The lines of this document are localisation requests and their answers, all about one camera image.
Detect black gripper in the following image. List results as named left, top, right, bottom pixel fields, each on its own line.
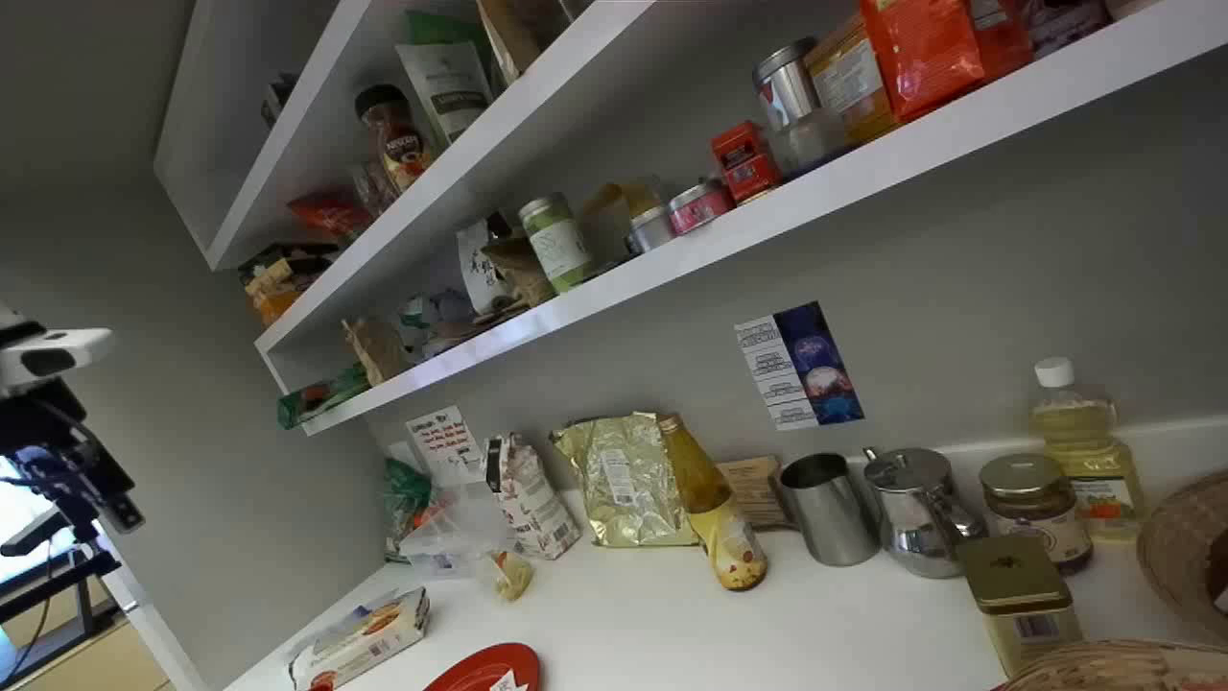
left=0, top=381, right=146, bottom=535

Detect red plate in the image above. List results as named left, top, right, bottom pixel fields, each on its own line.
left=423, top=638, right=548, bottom=691

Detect yellow orange packets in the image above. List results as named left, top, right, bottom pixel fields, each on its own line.
left=241, top=245, right=341, bottom=326

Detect green flat packet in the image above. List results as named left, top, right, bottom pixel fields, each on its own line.
left=276, top=367, right=374, bottom=436

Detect brown paper bag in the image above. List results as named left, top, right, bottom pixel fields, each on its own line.
left=336, top=313, right=415, bottom=390

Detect green plastic bag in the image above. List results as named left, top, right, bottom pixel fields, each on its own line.
left=378, top=456, right=437, bottom=543

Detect red flat package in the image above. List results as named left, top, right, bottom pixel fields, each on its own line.
left=282, top=187, right=374, bottom=245

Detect white long carton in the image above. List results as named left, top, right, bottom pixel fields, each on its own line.
left=281, top=583, right=432, bottom=691

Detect white tea sign paper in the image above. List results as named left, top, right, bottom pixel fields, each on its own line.
left=404, top=404, right=485, bottom=496

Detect clear plastic bag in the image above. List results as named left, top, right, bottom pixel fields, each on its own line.
left=395, top=286, right=483, bottom=360

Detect dark small item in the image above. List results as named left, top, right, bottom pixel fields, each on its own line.
left=255, top=72, right=300, bottom=130

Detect clear bag with cookies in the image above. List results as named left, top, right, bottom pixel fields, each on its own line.
left=395, top=493, right=537, bottom=607

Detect white black printed carton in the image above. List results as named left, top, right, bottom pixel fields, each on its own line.
left=453, top=210, right=514, bottom=324

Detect brown lidded jar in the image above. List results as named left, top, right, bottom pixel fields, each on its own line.
left=354, top=81, right=432, bottom=207

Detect white red coffee bag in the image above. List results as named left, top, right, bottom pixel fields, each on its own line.
left=483, top=431, right=587, bottom=564

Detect brown crumpled packet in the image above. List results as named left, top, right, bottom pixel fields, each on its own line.
left=478, top=233, right=556, bottom=313

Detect green white bag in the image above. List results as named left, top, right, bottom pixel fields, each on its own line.
left=392, top=8, right=500, bottom=141

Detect green labelled jar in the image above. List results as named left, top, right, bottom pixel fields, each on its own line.
left=514, top=192, right=598, bottom=295

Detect gold foil bag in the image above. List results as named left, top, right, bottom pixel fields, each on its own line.
left=548, top=407, right=703, bottom=553

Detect yellow brown package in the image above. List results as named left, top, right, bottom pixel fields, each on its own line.
left=575, top=181, right=667, bottom=267

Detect tall food carton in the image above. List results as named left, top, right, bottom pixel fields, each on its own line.
left=471, top=0, right=575, bottom=89

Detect white round tin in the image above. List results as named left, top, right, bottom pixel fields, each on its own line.
left=626, top=204, right=680, bottom=259

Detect yellow glass bottle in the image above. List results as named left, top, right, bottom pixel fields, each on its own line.
left=654, top=414, right=773, bottom=596

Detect pink round tin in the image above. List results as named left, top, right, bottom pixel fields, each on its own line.
left=663, top=178, right=735, bottom=240

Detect small wooden box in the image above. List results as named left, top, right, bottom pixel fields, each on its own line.
left=714, top=454, right=796, bottom=535

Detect red small box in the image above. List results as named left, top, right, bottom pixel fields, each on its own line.
left=709, top=121, right=782, bottom=207

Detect steel cup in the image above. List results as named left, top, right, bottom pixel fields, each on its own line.
left=773, top=450, right=881, bottom=574

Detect silver tin can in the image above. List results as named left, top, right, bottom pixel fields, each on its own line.
left=752, top=34, right=819, bottom=134

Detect steel teapot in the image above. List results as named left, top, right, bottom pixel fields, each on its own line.
left=858, top=441, right=988, bottom=583

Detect yellow food box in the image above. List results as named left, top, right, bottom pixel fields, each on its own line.
left=803, top=15, right=897, bottom=145

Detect orange foil bag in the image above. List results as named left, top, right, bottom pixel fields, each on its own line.
left=856, top=0, right=988, bottom=127

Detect gold tea tin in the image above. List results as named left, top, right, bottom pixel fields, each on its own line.
left=950, top=532, right=1089, bottom=683

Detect glass jar gold lid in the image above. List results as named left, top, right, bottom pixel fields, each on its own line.
left=977, top=450, right=1098, bottom=578

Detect oil bottle white cap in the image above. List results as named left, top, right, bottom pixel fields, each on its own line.
left=1028, top=355, right=1152, bottom=544

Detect red snack bag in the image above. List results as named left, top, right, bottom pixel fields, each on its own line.
left=968, top=0, right=1037, bottom=81

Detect flat wicker basket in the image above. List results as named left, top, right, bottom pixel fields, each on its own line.
left=993, top=638, right=1228, bottom=691

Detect dark food package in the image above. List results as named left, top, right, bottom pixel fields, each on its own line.
left=1020, top=0, right=1112, bottom=57

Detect round wicker basket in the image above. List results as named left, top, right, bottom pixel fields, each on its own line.
left=1130, top=470, right=1228, bottom=647

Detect blue white wall poster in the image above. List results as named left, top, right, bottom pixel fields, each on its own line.
left=727, top=301, right=865, bottom=436

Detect white wall shelf unit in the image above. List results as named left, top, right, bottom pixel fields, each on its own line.
left=149, top=0, right=1228, bottom=441

